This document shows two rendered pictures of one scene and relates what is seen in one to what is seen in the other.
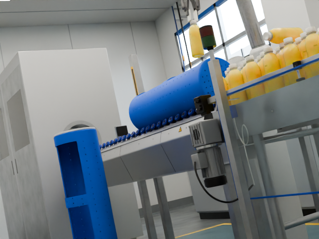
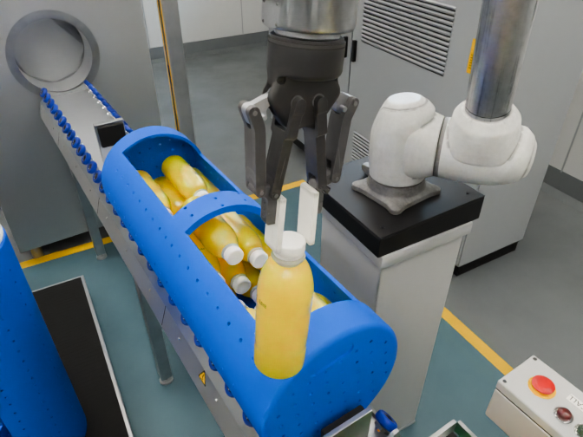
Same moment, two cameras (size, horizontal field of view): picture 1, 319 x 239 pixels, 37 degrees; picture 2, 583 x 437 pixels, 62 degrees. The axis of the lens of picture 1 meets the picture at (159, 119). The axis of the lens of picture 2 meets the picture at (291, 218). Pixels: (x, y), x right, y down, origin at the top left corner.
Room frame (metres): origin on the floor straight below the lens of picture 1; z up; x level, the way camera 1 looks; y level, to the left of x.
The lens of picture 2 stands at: (2.19, -0.29, 1.81)
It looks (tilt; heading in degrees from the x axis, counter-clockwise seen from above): 36 degrees down; 359
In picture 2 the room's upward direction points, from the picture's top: straight up
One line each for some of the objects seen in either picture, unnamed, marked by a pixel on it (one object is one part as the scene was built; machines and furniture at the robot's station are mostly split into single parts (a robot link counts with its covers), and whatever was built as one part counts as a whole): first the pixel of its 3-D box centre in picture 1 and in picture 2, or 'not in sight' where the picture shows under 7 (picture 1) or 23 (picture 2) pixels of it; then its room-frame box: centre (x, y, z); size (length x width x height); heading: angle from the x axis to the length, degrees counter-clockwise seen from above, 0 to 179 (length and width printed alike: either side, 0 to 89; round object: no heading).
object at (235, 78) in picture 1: (237, 86); not in sight; (2.37, -0.42, 1.00); 0.07 x 0.07 x 0.19
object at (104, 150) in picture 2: (122, 135); (113, 142); (3.78, 0.31, 1.00); 0.10 x 0.04 x 0.15; 122
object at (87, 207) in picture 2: not in sight; (88, 211); (4.34, 0.74, 0.31); 0.06 x 0.06 x 0.63; 32
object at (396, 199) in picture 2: not in sight; (390, 179); (3.36, -0.60, 1.10); 0.22 x 0.18 x 0.06; 34
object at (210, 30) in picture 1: (206, 32); not in sight; (2.14, -0.29, 1.23); 0.06 x 0.06 x 0.04
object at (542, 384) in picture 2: not in sight; (542, 385); (2.68, -0.72, 1.11); 0.04 x 0.04 x 0.01
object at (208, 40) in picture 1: (209, 42); not in sight; (2.14, -0.29, 1.18); 0.06 x 0.06 x 0.05
